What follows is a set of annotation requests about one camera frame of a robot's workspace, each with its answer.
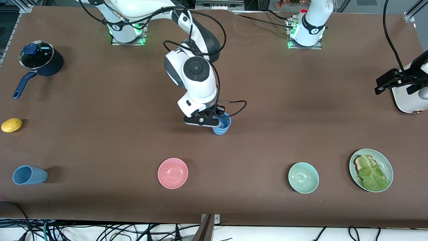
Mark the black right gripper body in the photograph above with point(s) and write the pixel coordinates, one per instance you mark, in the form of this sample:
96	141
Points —
219	110

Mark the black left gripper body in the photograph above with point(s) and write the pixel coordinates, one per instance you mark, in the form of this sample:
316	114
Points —
402	75

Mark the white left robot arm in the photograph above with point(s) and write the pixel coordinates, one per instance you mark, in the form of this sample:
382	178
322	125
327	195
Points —
314	20

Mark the white countertop appliance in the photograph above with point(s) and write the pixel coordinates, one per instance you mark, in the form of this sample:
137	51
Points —
408	102

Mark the aluminium corner extrusion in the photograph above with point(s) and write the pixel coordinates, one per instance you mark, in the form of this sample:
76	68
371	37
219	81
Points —
409	16

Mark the pink bowl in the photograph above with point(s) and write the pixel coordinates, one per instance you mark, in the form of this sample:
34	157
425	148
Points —
173	173

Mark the green plate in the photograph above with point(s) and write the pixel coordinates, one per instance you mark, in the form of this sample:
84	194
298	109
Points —
385	164

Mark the toast slice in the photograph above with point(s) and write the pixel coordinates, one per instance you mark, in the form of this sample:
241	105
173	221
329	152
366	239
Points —
359	164

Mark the green lettuce leaf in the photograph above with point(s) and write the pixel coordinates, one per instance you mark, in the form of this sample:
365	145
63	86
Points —
372	175

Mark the mint green bowl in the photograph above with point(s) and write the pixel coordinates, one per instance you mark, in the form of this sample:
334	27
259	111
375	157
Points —
303	177

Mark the dark angled bar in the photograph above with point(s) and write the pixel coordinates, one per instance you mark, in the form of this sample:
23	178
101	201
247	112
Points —
204	232

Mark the dark blue saucepan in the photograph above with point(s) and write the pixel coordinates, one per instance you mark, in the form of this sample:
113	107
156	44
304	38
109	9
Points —
56	65

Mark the yellow lemon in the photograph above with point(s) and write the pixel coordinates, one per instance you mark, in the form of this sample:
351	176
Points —
11	125

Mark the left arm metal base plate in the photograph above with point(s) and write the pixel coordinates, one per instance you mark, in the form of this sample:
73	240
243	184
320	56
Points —
317	46

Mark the small metal table bracket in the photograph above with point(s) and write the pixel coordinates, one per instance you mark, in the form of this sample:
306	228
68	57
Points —
217	219

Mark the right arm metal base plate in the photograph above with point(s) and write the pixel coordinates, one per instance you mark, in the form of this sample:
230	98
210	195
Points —
143	40

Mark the aluminium frame rail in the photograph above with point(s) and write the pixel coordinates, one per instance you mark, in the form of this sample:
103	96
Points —
219	5

